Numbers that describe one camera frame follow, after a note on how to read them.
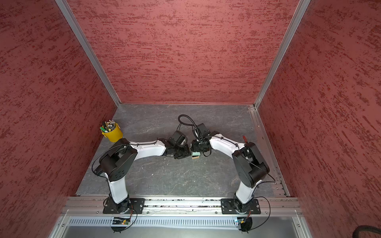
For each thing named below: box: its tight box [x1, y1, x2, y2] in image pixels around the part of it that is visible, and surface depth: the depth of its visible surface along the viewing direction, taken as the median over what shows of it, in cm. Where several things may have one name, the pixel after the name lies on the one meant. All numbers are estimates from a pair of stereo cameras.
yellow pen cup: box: [100, 122, 124, 143], surface depth 95 cm
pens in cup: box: [99, 119, 116, 133], surface depth 92 cm
